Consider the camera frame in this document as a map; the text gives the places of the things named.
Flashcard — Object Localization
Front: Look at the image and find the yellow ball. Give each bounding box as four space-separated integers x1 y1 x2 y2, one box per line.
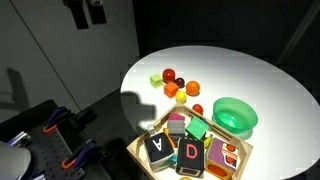
175 89 188 104

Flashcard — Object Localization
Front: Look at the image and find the green toy block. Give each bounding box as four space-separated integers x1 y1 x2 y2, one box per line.
185 116 210 141

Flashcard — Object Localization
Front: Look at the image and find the red ball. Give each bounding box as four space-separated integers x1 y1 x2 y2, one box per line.
162 68 177 84

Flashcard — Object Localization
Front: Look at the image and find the dark maroon ball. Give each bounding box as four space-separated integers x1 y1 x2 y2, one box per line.
174 77 186 89

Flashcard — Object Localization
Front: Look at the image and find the orange ball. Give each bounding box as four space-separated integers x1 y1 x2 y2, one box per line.
185 80 201 97

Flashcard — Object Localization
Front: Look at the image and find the pink toy block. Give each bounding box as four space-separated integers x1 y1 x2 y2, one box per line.
168 112 186 123

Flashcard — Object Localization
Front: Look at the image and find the black block letter A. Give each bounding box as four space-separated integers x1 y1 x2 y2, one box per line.
143 131 176 173

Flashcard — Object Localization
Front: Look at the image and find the green translucent plastic bowl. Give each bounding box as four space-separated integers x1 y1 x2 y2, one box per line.
212 96 259 140

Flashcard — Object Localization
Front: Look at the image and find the lime green small cube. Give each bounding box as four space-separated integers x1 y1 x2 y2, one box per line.
149 73 164 89

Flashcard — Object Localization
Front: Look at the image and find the orange cube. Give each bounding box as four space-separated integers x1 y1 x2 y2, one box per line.
163 81 180 99

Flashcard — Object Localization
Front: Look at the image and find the purple clamp orange tip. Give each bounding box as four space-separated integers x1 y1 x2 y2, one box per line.
43 106 69 134
61 139 98 171

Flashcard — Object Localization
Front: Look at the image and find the small grey patterned cube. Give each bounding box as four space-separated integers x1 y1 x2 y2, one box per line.
146 124 157 136

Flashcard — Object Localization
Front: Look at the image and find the red toy strawberry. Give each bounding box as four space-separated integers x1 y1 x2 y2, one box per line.
192 103 204 116

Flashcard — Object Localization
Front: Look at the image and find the black perforated breadboard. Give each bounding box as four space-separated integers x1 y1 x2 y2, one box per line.
24 126 86 180

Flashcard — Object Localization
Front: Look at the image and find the wooden tray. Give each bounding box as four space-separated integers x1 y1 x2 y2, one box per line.
126 101 254 180

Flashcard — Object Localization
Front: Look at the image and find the orange toy stick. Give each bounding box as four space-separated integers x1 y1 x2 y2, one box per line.
162 127 177 149

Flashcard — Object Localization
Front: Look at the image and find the white rounded housing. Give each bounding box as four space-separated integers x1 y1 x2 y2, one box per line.
0 139 33 180

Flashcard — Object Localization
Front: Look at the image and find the teal toy piece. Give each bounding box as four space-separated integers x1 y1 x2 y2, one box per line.
168 154 179 168

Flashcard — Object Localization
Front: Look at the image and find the yellow toy banana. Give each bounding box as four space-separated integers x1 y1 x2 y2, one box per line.
203 133 214 150

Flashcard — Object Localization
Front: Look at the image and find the grey metal pole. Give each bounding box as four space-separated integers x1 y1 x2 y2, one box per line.
276 0 320 66

